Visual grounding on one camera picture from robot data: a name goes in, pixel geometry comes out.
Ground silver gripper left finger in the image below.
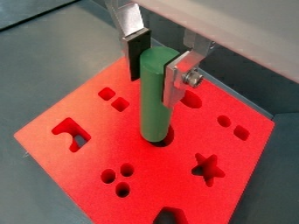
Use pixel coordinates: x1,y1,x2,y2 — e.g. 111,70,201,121
105,0,151,81

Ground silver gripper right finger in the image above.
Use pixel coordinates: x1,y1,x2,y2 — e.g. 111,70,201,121
163,30,216,109

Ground green round cylinder peg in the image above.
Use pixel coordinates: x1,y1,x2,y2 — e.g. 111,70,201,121
140,46,179,143

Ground red foam shape board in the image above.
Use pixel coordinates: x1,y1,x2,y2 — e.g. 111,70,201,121
15,59,275,224

